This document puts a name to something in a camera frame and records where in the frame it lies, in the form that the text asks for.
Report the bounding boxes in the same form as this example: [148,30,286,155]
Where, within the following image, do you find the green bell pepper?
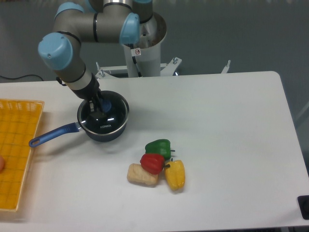
[145,139,175,160]

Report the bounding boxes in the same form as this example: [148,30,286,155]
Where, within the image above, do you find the yellow bell pepper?
[164,159,185,191]

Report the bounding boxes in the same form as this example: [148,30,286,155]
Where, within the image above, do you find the dark saucepan blue handle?
[28,90,128,148]

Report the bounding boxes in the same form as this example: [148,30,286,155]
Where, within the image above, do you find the orange round object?
[0,156,5,171]

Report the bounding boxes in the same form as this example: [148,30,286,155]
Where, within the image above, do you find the beige bread piece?
[127,163,158,186]

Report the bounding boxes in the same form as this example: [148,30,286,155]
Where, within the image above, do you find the white base frame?
[95,57,231,80]

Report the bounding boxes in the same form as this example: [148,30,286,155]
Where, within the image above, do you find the yellow woven basket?
[0,99,44,212]

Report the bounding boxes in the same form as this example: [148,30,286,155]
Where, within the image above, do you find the black table-edge device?
[297,195,309,220]

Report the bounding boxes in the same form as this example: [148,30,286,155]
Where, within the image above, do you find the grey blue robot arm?
[38,0,153,111]

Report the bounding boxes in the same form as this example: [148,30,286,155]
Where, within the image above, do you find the black floor cable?
[0,74,44,81]

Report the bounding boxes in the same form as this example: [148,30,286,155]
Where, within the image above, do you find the black pedestal cable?
[130,42,142,77]

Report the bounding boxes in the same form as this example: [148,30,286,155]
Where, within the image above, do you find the glass lid blue knob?
[77,90,129,136]

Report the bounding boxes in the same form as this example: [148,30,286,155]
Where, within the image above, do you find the red bell pepper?
[140,153,170,175]

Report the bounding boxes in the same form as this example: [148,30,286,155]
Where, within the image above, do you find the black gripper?
[70,74,108,118]

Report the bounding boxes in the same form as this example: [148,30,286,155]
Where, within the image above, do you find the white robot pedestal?
[123,13,167,77]

